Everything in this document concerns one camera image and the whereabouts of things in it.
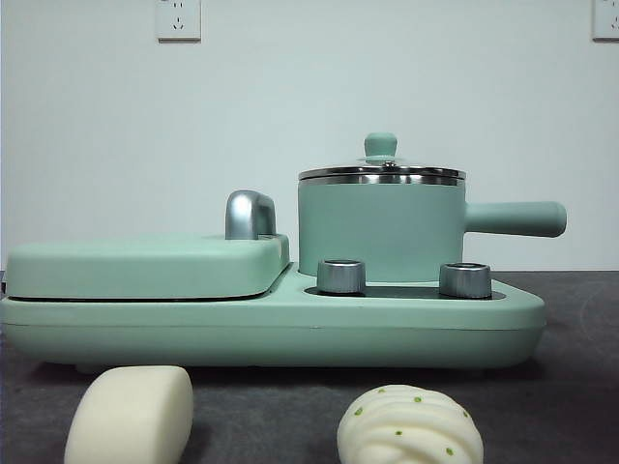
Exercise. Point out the glass pot lid green knob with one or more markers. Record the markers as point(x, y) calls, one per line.
point(380, 145)

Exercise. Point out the twisted white bun green flecks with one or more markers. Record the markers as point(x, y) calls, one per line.
point(411, 430)

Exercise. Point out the plain white steamed bun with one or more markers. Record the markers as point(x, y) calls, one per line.
point(130, 415)

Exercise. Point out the chrome control knob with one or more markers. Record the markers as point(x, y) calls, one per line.
point(341, 276)
point(465, 280)

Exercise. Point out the mint green breakfast machine base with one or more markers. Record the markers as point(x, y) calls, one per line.
point(271, 333)

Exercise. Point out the mint green griddle cover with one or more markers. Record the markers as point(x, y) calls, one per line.
point(145, 266)

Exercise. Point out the white wall socket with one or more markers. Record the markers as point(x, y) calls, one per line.
point(607, 19)
point(179, 21)

